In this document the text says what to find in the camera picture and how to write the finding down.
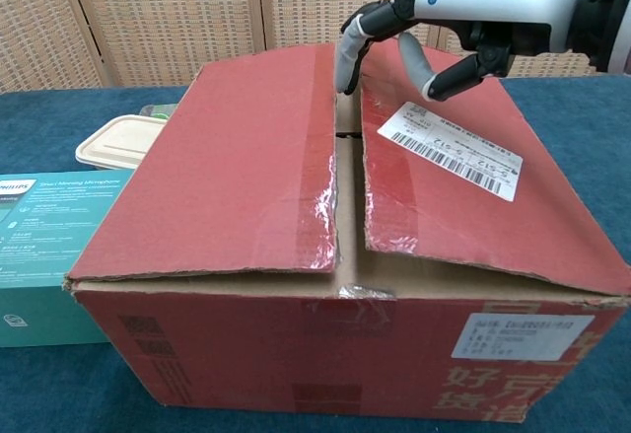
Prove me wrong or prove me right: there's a teal Philips product box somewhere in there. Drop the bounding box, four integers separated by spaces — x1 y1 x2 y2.
0 172 137 350

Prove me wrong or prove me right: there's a clear plastic water bottle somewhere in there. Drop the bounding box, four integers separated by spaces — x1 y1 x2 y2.
139 103 181 121

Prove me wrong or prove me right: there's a beige lidded lunch container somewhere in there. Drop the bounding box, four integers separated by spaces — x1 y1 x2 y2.
74 114 172 176

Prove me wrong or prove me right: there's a woven wooden folding screen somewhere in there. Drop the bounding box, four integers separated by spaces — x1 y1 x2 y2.
0 0 631 94

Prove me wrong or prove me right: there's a red taped cardboard box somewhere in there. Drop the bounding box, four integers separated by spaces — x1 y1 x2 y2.
61 41 631 427

